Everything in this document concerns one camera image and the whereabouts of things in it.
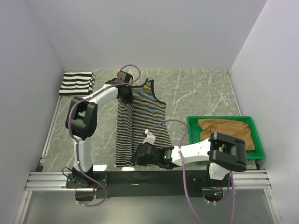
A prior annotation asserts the thin striped black tank top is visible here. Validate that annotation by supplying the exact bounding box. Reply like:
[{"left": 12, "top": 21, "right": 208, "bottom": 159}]
[{"left": 115, "top": 78, "right": 166, "bottom": 167}]

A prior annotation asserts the wide striped black white tank top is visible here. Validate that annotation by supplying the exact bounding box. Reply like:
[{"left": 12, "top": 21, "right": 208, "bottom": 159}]
[{"left": 59, "top": 71, "right": 95, "bottom": 96}]

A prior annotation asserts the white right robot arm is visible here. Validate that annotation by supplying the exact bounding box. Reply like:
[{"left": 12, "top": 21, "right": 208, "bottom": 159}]
[{"left": 131, "top": 129, "right": 247, "bottom": 186}]

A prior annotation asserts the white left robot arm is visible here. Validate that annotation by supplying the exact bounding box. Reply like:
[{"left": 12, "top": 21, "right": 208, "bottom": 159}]
[{"left": 65, "top": 71, "right": 134, "bottom": 188}]

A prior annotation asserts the tan tank top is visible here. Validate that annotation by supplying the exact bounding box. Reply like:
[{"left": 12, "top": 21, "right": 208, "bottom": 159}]
[{"left": 198, "top": 119, "right": 255, "bottom": 151}]

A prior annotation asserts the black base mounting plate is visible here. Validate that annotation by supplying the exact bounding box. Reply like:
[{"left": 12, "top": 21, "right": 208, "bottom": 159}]
[{"left": 65, "top": 170, "right": 230, "bottom": 201}]

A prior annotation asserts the green plastic bin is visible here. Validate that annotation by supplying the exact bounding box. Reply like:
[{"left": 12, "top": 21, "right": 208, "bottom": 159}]
[{"left": 187, "top": 116, "right": 265, "bottom": 161}]

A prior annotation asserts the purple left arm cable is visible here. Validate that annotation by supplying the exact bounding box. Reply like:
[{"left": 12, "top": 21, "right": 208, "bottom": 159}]
[{"left": 63, "top": 64, "right": 141, "bottom": 207}]

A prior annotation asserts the aluminium rail frame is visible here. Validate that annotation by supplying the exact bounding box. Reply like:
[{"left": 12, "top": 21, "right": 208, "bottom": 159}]
[{"left": 15, "top": 69, "right": 280, "bottom": 224}]

